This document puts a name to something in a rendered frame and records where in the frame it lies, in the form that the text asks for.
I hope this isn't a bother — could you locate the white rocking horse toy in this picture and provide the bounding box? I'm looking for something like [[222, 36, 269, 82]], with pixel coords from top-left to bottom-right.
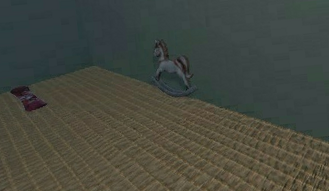
[[147, 36, 199, 101]]

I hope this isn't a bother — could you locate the dark red floor cloth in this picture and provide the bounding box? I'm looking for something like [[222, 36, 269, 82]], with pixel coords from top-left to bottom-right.
[[9, 83, 48, 114]]

